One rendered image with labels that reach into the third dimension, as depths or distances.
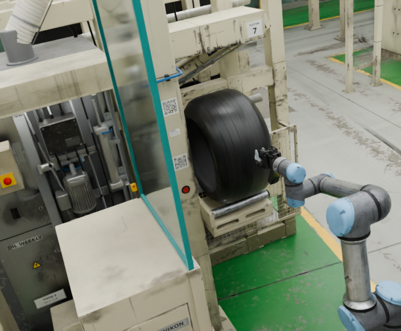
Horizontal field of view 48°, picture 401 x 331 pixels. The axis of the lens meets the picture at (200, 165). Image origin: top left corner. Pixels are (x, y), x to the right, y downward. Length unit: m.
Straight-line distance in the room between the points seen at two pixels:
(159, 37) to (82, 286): 1.08
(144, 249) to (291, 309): 1.64
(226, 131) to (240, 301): 1.40
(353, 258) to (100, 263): 0.86
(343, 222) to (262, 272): 1.85
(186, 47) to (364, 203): 1.24
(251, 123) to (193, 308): 0.96
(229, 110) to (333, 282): 1.56
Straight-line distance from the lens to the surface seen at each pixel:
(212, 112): 2.17
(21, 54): 2.23
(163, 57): 2.06
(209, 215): 2.30
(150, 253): 1.60
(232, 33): 2.47
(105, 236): 1.75
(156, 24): 2.03
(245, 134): 2.15
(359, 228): 1.59
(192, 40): 2.38
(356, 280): 1.71
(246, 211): 2.43
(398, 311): 1.88
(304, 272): 3.33
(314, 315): 3.06
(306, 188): 1.93
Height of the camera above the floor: 2.23
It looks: 28 degrees down
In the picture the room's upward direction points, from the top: 10 degrees counter-clockwise
